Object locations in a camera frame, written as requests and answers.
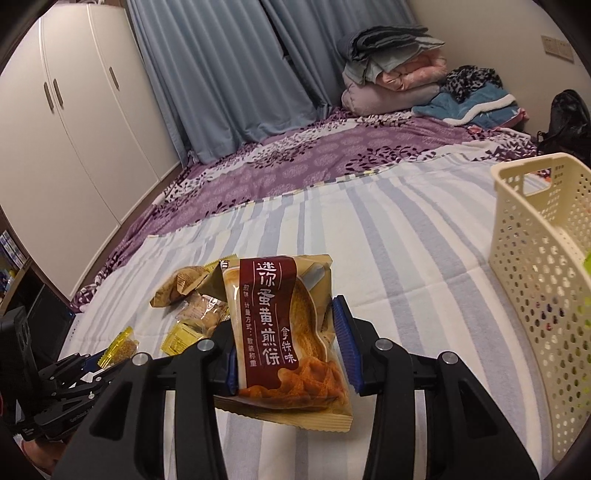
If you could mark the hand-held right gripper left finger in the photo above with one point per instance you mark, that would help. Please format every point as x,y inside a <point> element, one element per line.
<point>229,374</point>

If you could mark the black backpack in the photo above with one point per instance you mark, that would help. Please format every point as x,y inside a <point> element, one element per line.
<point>570,122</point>

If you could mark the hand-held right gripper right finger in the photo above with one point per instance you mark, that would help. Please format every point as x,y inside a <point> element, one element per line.
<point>346,346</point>

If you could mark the tan dotted snack packet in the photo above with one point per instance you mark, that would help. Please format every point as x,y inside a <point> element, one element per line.
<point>182,284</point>

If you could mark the white wardrobe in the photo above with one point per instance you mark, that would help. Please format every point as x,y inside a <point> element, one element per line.
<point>83,115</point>

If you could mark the mauve folded quilt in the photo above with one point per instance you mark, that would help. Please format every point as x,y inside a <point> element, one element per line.
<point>383,99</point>

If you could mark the leopard print cloth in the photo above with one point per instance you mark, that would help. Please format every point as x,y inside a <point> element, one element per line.
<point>471,81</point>

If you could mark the cream perforated plastic basket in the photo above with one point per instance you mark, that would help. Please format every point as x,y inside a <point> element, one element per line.
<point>531,258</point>

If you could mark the purple floral bedsheet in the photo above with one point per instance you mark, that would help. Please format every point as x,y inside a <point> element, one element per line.
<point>286,170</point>

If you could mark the wall socket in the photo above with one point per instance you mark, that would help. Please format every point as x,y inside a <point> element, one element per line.
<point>556,47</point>

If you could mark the pale green folded blanket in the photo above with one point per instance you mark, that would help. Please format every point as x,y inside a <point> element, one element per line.
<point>364,69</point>

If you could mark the dark shelf unit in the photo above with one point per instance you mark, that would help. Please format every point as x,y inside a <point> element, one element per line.
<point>32,295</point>

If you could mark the blue-grey curtain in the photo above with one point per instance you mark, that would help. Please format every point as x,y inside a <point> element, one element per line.
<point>231,69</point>

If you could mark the yellow biscuit packet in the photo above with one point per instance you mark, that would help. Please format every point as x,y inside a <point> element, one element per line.
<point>203,316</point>

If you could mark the clear yellow-edged round cake packet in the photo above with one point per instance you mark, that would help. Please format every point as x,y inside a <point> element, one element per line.
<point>121,345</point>

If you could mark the grey folded blanket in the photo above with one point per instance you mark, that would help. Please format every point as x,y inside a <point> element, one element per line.
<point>383,41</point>

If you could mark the tan brown-label pancake packet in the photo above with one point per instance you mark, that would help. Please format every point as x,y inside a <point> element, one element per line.
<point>277,332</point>

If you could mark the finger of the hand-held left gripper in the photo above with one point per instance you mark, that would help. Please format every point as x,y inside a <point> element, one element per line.
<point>99,381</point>
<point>78,362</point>

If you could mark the pink folded quilt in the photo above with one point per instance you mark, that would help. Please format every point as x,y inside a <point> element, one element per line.
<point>415,74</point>

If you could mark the blue fleece blanket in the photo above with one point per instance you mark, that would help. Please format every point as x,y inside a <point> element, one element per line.
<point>466,108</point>

